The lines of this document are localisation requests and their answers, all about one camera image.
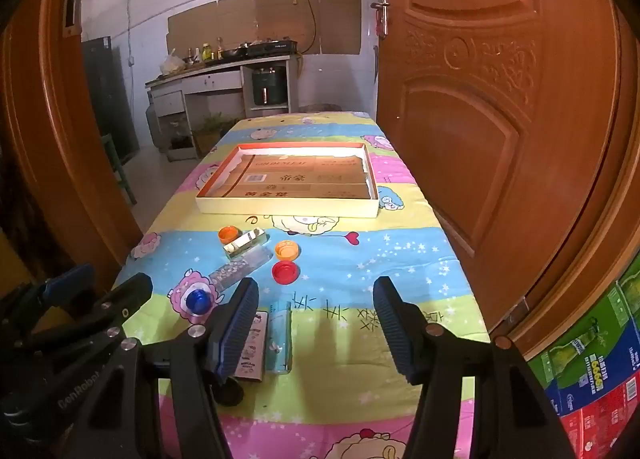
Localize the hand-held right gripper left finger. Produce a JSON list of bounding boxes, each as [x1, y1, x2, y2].
[[65, 278, 261, 459]]

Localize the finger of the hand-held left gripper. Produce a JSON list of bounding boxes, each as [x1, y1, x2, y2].
[[20, 263, 96, 315], [75, 272, 154, 340]]

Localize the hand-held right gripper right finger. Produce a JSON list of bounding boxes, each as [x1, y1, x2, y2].
[[372, 275, 576, 459]]

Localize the white printed lighter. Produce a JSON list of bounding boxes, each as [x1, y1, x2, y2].
[[235, 310, 270, 382]]

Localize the teal lighter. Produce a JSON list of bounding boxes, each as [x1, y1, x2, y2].
[[265, 303, 293, 374]]

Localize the blue bottle cap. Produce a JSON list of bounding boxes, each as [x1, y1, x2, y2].
[[184, 289, 210, 314]]

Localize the clear glitter-filled box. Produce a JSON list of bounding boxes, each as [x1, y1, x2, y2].
[[209, 245, 273, 292]]

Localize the red bottle cap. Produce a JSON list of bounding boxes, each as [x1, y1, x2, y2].
[[271, 260, 300, 285]]

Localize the small gold box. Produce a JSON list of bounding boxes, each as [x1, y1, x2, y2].
[[222, 228, 266, 260]]

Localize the shallow cardboard tray orange rim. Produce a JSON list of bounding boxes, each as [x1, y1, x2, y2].
[[195, 141, 381, 218]]

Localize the cartoon sheep printed tablecloth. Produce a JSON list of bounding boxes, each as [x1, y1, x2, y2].
[[112, 111, 491, 459]]

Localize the green metal chair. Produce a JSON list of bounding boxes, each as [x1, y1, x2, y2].
[[100, 134, 138, 207]]

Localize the potted green plant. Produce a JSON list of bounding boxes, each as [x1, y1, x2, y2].
[[192, 111, 236, 157]]

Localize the dark tall cabinet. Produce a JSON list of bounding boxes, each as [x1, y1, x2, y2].
[[81, 36, 141, 162]]

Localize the green printed drink carton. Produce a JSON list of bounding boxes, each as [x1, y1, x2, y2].
[[529, 259, 640, 380]]

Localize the grey kitchen counter desk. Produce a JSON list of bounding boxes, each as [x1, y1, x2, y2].
[[145, 55, 301, 150]]

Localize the red printed drink carton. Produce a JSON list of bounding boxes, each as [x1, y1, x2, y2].
[[560, 374, 640, 459]]

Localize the white plastic bag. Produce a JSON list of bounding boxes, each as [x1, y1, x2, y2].
[[159, 49, 187, 76]]

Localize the dark green air fryer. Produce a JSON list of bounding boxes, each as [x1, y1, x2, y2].
[[251, 66, 288, 107]]

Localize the carved wooden door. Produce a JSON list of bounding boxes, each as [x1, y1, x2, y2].
[[375, 0, 640, 360]]

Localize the black gas stove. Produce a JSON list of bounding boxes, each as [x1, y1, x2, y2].
[[247, 40, 298, 57]]

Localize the wooden door frame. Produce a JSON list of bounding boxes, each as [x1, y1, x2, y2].
[[0, 0, 146, 300]]

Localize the cardboard wall covering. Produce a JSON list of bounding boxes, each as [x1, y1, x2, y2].
[[166, 0, 362, 56]]

